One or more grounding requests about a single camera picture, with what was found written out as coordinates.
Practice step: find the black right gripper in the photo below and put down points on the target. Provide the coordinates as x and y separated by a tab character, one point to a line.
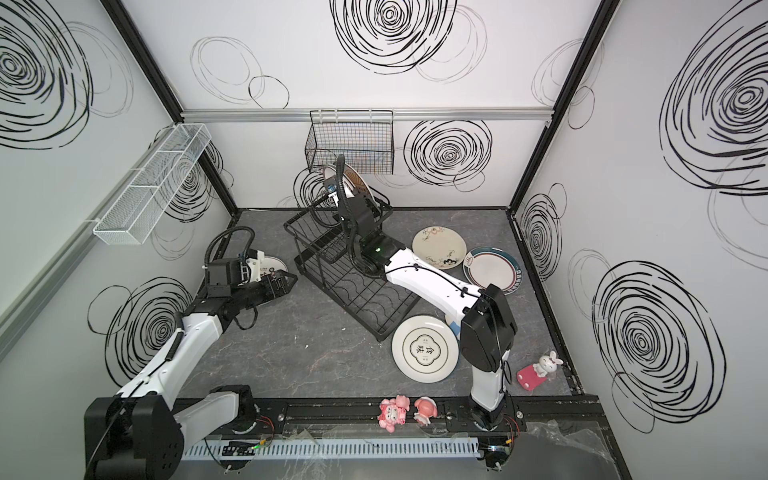
352	207

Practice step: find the white slotted cable duct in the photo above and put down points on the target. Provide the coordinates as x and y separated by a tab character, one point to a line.
339	449

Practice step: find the black wire wall basket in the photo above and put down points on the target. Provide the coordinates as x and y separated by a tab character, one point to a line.
364	137

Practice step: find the black wire dish rack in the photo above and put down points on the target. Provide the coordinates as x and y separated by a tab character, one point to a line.
379	306

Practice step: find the white rabbit figurine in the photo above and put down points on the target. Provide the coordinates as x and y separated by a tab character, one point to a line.
547	364

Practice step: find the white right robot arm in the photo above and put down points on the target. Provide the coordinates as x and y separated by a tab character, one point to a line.
486	325

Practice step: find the pink round figurine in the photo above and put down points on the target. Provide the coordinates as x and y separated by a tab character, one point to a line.
425	410

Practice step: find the green red rimmed plate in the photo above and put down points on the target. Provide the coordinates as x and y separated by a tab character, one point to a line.
483	266

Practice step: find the pink plush doll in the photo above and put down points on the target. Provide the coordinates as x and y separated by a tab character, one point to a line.
393	412

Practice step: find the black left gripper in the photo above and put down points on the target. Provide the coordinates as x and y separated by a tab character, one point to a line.
268	285

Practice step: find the cream floral plate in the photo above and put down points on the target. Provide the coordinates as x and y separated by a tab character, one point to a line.
441	247

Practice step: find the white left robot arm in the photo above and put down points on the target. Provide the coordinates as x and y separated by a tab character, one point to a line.
136	434

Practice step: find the white green emblem plate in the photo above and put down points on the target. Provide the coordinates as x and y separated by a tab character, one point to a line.
425	349

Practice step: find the white mesh wall shelf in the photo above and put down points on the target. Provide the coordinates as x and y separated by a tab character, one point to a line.
161	172

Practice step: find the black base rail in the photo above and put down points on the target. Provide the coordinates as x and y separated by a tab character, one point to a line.
268	418

